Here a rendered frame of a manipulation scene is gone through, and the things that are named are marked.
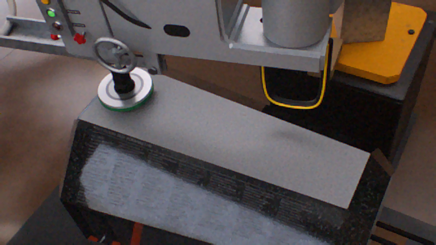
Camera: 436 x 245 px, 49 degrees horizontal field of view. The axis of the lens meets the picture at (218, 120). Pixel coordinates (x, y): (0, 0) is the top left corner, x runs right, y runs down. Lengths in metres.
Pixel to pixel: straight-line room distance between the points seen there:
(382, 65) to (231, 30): 0.83
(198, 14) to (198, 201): 0.67
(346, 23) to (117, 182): 1.13
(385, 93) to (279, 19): 0.81
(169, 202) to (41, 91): 1.86
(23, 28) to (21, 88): 1.54
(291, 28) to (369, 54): 0.82
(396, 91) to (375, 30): 0.28
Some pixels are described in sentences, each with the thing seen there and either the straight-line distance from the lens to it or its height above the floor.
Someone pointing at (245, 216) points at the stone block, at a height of 0.74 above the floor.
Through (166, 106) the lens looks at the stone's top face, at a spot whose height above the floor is 0.84.
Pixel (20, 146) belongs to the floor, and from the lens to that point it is 3.17.
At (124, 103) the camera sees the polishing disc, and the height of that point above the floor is 0.90.
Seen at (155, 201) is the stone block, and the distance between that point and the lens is 1.79.
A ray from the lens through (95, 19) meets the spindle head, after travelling 1.55.
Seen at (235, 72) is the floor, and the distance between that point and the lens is 3.16.
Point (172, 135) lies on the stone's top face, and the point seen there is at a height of 0.84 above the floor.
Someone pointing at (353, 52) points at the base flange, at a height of 0.78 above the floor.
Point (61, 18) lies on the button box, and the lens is 1.59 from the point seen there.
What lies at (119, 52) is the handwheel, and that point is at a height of 1.24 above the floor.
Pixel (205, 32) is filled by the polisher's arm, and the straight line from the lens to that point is 1.42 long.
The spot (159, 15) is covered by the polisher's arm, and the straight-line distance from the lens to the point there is 1.44.
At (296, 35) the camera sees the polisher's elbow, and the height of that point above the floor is 1.32.
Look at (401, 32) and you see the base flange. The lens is 2.26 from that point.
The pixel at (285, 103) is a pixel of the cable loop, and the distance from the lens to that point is 1.69.
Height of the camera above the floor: 2.19
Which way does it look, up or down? 49 degrees down
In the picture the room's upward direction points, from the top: 9 degrees counter-clockwise
